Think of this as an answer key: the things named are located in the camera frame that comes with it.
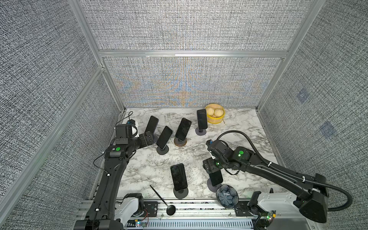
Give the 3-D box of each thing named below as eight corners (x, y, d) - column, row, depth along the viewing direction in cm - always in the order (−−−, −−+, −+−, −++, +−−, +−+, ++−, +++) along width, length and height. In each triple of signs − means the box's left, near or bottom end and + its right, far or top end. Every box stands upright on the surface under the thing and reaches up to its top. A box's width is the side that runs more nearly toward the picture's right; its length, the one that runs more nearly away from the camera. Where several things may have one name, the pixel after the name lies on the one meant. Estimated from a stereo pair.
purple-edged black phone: (198, 133, 106) (200, 119, 93) (195, 124, 112) (196, 109, 99) (206, 132, 107) (209, 118, 94) (202, 123, 112) (205, 108, 100)
